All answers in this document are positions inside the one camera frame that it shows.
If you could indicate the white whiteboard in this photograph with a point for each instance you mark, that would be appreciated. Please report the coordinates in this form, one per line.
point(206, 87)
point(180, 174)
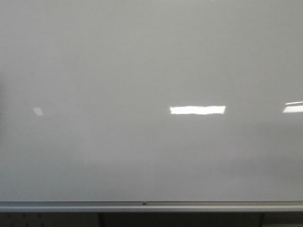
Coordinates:
point(151, 100)

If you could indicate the aluminium whiteboard tray rail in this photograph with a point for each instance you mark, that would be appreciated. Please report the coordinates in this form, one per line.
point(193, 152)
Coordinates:
point(151, 206)

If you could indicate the dark perforated panel below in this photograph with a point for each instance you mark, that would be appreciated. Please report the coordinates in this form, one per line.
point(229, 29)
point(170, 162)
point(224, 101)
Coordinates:
point(199, 219)

